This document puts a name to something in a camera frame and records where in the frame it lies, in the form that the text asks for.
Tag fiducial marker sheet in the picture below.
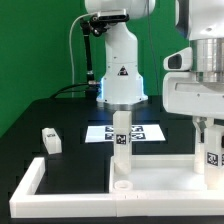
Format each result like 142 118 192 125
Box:
85 124 165 143

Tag black grey camera on stand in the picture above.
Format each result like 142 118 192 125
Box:
91 9 129 23

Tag black cables at base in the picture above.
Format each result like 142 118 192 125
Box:
49 82 101 100

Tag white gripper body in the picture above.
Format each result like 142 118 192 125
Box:
162 46 224 120

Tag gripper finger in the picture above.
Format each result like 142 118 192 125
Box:
192 116 207 133

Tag white camera cable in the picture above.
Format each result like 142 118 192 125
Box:
68 12 98 98

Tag white L-shaped fence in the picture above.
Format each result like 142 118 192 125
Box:
9 157 224 218

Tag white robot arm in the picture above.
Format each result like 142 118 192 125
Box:
85 0 224 134

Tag white desk top tray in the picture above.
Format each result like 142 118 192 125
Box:
109 154 206 192

